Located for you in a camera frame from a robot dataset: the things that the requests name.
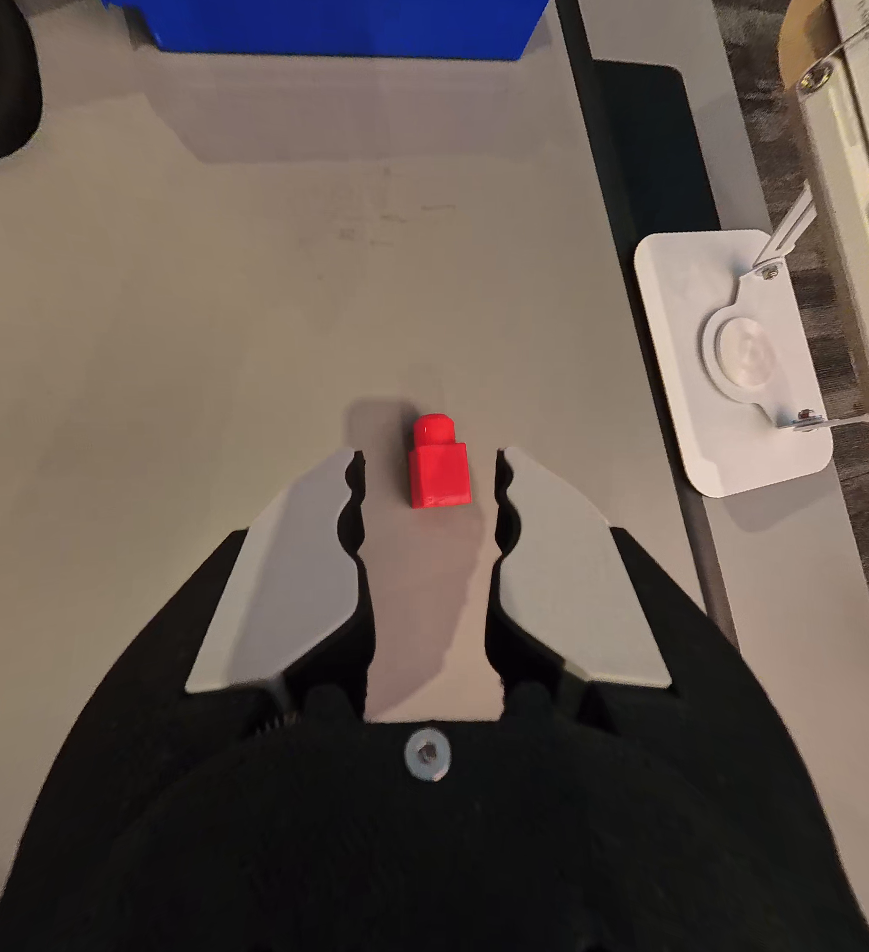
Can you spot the wooden display board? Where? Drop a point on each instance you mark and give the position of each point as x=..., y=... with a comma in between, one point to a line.
x=795, y=44

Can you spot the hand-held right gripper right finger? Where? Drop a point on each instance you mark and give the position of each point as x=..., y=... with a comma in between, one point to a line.
x=583, y=602

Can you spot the red one-stud block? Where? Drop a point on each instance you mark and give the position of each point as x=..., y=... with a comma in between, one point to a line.
x=438, y=476

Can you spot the metal poster bracket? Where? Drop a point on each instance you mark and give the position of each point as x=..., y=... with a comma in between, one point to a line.
x=754, y=349

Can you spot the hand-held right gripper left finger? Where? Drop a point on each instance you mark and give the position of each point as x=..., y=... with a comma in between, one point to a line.
x=278, y=602

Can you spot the blue plastic bin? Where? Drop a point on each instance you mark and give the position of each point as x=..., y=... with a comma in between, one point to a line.
x=330, y=26

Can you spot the black desk mat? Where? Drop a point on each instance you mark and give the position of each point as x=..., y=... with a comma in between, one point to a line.
x=642, y=134

